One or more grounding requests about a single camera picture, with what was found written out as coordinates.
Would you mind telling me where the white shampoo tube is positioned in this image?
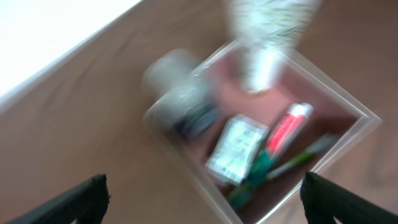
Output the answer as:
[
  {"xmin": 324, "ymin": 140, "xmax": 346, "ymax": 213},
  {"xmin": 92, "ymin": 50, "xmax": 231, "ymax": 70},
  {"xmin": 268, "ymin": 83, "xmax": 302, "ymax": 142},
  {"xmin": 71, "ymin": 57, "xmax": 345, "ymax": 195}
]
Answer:
[{"xmin": 228, "ymin": 0, "xmax": 322, "ymax": 93}]

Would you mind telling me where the white box pink interior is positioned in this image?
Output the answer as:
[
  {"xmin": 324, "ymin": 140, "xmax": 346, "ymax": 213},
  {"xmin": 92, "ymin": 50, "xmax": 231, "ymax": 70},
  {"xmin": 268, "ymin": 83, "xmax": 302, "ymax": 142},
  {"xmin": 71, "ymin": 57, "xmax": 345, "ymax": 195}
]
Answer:
[{"xmin": 144, "ymin": 42, "xmax": 380, "ymax": 223}]

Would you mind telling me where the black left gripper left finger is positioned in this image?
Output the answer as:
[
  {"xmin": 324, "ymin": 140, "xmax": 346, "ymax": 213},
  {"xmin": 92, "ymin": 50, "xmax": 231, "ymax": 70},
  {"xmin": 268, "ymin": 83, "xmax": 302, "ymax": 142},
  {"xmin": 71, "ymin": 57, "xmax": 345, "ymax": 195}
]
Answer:
[{"xmin": 8, "ymin": 174, "xmax": 110, "ymax": 224}]

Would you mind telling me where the blue pump soap bottle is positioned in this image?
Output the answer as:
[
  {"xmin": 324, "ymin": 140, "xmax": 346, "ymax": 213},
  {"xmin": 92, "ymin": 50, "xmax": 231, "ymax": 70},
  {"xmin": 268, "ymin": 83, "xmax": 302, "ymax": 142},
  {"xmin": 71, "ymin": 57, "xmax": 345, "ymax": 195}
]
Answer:
[{"xmin": 142, "ymin": 49, "xmax": 219, "ymax": 140}]

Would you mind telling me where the green white soap box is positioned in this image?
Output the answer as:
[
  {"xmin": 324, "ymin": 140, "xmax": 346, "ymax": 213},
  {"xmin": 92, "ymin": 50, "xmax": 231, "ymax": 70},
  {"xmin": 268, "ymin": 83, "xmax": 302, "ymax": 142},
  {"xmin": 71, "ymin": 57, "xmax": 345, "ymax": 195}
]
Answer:
[{"xmin": 206, "ymin": 114, "xmax": 269, "ymax": 185}]

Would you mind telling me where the Colgate toothpaste tube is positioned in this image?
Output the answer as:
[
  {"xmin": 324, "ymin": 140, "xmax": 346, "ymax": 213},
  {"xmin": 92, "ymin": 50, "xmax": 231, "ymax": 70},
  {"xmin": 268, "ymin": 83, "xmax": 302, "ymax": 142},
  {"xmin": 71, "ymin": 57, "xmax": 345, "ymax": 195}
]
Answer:
[{"xmin": 227, "ymin": 103, "xmax": 313, "ymax": 210}]

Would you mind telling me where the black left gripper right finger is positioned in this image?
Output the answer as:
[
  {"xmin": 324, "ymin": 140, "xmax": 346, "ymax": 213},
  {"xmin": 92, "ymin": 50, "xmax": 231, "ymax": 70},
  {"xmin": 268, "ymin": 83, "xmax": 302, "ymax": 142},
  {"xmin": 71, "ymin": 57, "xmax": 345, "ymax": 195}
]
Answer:
[{"xmin": 300, "ymin": 172, "xmax": 397, "ymax": 224}]

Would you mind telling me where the green toothbrush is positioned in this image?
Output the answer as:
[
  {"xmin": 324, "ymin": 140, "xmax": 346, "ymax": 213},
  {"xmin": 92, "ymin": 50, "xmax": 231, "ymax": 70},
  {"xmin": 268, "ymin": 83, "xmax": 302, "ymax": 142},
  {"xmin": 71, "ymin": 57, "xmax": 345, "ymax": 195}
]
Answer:
[{"xmin": 265, "ymin": 134, "xmax": 338, "ymax": 180}]

